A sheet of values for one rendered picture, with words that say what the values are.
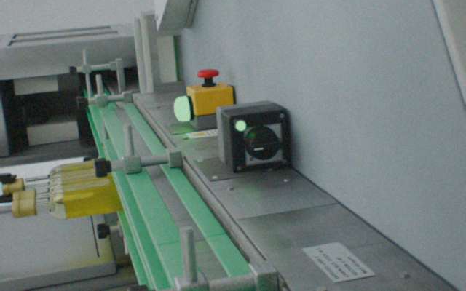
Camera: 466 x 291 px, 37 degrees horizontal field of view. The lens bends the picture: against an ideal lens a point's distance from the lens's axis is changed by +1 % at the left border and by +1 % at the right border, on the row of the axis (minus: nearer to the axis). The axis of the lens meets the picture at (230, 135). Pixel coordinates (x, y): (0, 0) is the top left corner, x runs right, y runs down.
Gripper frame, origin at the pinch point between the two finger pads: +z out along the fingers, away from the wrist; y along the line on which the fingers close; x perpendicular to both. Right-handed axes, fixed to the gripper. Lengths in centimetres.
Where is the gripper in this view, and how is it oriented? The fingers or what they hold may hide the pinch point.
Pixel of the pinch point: (6, 188)
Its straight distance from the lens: 152.4
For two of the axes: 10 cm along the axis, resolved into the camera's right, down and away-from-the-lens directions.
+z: 10.0, -0.8, -0.2
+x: 0.0, -2.2, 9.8
